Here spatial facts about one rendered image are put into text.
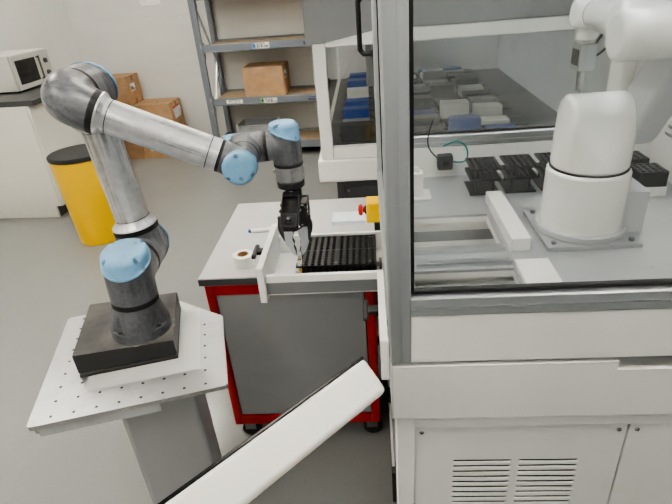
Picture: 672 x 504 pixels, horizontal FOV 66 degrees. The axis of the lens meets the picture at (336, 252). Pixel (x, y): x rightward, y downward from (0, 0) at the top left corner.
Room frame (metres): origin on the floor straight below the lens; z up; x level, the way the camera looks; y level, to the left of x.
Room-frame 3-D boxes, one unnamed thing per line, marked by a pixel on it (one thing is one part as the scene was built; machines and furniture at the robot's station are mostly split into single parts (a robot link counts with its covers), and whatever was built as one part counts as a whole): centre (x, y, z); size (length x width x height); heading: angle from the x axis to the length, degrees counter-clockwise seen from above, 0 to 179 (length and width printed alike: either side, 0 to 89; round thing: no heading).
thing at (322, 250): (1.32, 0.00, 0.87); 0.22 x 0.18 x 0.06; 85
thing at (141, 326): (1.13, 0.52, 0.87); 0.15 x 0.15 x 0.10
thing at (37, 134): (4.59, 2.39, 0.61); 1.15 x 0.72 x 1.22; 171
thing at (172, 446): (1.13, 0.52, 0.38); 0.30 x 0.30 x 0.76; 11
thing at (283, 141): (1.28, 0.11, 1.24); 0.09 x 0.08 x 0.11; 91
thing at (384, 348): (0.99, -0.10, 0.87); 0.29 x 0.02 x 0.11; 175
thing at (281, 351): (1.74, 0.14, 0.38); 0.62 x 0.58 x 0.76; 175
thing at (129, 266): (1.14, 0.52, 0.99); 0.13 x 0.12 x 0.14; 1
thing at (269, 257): (1.34, 0.19, 0.87); 0.29 x 0.02 x 0.11; 175
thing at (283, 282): (1.32, -0.01, 0.86); 0.40 x 0.26 x 0.06; 85
